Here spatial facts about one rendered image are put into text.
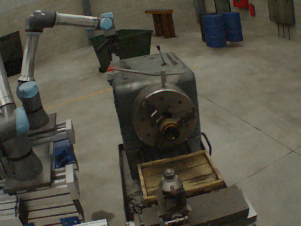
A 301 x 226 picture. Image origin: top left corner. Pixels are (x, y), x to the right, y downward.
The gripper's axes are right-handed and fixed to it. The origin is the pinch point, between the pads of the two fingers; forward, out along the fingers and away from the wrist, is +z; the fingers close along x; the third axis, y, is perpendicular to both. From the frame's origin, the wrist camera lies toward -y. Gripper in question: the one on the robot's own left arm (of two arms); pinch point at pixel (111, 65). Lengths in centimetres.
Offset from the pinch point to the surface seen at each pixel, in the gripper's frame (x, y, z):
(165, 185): -110, 13, 14
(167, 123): -62, 22, 16
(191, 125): -50, 35, 26
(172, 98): -50, 27, 10
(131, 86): -33.4, 9.2, 5.6
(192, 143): -41, 37, 42
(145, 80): -31.9, 17.0, 4.0
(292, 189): -23, 134, 128
